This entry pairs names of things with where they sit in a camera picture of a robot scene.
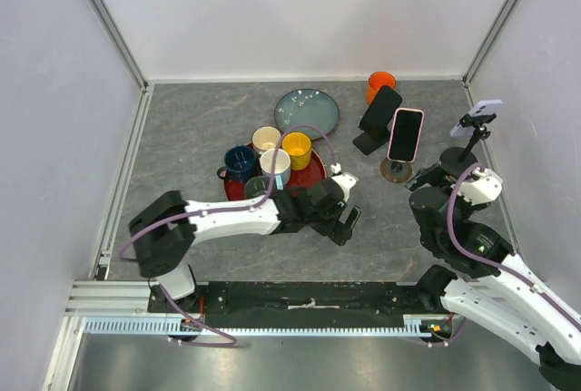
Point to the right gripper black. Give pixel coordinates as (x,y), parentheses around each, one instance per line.
(438,176)

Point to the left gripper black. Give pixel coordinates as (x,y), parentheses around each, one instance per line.
(339,232)

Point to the black tripod phone stand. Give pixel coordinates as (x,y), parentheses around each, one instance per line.
(463,156)

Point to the pink case phone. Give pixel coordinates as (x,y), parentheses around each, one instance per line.
(405,133)

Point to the black phone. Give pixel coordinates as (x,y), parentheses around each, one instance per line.
(376,119)

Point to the purple case phone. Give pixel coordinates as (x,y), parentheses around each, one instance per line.
(480,114)

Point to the red round tray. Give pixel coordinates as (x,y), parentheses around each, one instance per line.
(305,178)

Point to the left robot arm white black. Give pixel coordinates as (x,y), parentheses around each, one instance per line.
(163,232)

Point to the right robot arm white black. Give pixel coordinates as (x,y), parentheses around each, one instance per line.
(529,315)

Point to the wooden base phone stand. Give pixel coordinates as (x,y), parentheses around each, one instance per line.
(396,171)

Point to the black folding phone stand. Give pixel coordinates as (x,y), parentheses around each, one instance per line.
(371,138)

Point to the light blue white mug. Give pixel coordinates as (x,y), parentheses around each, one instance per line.
(275,163)

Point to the yellow cup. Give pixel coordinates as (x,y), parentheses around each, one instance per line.
(299,147)

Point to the grey mug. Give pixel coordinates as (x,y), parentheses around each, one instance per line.
(259,187)

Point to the orange mug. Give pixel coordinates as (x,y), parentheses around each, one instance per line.
(376,81)

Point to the cream mug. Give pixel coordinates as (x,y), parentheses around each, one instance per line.
(265,138)

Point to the teal ceramic plate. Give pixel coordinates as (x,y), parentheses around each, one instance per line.
(307,106)

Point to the dark blue mug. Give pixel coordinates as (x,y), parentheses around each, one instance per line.
(239,164)

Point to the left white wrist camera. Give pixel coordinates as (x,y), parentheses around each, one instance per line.
(345,180)

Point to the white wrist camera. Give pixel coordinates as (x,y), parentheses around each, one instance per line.
(345,180)
(480,187)

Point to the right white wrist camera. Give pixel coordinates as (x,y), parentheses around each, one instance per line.
(480,187)

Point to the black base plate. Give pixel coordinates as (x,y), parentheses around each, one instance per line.
(308,305)

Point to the left aluminium frame post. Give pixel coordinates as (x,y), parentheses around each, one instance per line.
(111,28)

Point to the aluminium frame post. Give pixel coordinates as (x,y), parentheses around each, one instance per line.
(494,31)
(111,28)

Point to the right aluminium frame post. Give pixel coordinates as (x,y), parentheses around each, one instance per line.
(494,31)

